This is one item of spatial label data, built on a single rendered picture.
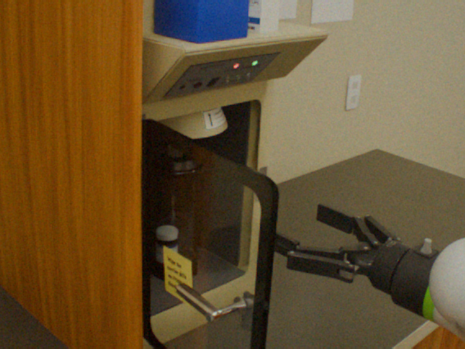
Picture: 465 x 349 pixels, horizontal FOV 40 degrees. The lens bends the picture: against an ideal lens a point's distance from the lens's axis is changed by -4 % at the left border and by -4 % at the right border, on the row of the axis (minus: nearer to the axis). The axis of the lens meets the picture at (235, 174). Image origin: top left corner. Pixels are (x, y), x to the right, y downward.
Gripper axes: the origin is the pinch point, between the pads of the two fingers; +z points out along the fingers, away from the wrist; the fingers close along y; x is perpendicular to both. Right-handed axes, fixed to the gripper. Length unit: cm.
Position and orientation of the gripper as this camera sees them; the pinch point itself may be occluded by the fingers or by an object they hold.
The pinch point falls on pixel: (296, 224)
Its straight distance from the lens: 105.7
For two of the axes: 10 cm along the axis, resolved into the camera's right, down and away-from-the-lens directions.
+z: -7.1, -2.9, 6.4
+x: -0.5, 9.3, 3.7
